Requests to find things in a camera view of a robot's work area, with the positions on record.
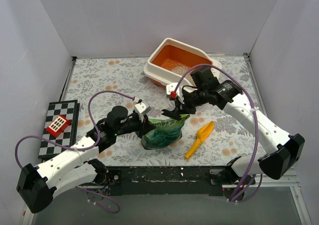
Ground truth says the green cat litter bag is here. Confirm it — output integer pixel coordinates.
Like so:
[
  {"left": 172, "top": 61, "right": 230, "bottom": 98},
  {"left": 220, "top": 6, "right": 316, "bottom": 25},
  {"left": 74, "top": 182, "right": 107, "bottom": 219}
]
[{"left": 141, "top": 114, "right": 190, "bottom": 150}]

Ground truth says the yellow plastic litter scoop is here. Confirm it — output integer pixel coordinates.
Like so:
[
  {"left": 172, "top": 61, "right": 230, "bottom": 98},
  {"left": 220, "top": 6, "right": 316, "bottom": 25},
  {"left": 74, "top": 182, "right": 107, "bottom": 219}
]
[{"left": 184, "top": 121, "right": 214, "bottom": 159}]

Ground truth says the small black plastic clip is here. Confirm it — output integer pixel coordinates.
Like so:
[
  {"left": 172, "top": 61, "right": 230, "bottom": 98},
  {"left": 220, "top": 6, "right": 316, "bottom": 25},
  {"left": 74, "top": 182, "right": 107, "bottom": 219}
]
[{"left": 162, "top": 108, "right": 188, "bottom": 121}]

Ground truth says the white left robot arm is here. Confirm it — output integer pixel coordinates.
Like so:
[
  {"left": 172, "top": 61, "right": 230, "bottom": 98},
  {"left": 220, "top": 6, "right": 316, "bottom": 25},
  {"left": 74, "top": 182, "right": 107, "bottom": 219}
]
[{"left": 16, "top": 102, "right": 155, "bottom": 214}]

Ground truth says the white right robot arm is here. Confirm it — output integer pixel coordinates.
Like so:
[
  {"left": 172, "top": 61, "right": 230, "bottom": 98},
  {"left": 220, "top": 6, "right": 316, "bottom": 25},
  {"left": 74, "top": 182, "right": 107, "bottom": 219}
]
[{"left": 162, "top": 64, "right": 305, "bottom": 184}]

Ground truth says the grey cat litter pile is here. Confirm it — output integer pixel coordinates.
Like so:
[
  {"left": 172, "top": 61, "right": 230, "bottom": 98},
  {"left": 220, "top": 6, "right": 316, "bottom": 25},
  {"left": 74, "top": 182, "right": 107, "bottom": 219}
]
[{"left": 171, "top": 64, "right": 194, "bottom": 85}]

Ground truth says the white and orange litter box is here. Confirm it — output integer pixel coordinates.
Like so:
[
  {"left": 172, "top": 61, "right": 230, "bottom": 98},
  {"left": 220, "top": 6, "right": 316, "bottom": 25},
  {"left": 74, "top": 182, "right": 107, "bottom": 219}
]
[{"left": 144, "top": 38, "right": 222, "bottom": 87}]

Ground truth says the floral patterned table mat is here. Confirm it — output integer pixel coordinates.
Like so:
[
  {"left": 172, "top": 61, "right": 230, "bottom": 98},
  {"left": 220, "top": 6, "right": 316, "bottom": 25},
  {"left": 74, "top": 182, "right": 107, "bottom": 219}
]
[{"left": 65, "top": 58, "right": 255, "bottom": 166}]

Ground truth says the black white checkerboard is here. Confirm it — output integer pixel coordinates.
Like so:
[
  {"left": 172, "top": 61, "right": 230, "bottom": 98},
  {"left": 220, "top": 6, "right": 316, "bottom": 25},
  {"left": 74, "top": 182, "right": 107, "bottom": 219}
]
[{"left": 42, "top": 100, "right": 79, "bottom": 147}]

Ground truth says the red white toy block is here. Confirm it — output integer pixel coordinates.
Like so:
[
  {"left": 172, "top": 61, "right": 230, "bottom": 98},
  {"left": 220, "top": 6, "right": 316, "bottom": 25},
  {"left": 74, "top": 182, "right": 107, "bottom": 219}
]
[{"left": 46, "top": 115, "right": 71, "bottom": 138}]

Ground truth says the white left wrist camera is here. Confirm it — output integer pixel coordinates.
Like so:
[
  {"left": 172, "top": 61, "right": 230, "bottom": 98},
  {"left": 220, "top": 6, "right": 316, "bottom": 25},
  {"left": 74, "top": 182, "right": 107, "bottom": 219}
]
[{"left": 134, "top": 101, "right": 152, "bottom": 122}]

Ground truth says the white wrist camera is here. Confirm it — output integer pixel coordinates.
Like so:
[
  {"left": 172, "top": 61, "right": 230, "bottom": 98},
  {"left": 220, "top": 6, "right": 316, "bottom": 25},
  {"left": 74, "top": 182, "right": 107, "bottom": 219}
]
[
  {"left": 165, "top": 83, "right": 183, "bottom": 102},
  {"left": 134, "top": 101, "right": 152, "bottom": 122}
]

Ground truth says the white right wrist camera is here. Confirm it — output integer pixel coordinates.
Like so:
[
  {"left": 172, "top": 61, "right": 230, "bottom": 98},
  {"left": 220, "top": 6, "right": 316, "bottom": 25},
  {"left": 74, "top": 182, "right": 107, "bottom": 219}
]
[{"left": 165, "top": 83, "right": 183, "bottom": 102}]

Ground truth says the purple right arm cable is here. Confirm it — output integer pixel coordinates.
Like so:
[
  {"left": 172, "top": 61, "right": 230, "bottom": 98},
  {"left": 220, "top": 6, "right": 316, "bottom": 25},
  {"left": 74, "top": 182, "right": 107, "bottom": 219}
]
[{"left": 171, "top": 63, "right": 262, "bottom": 203}]

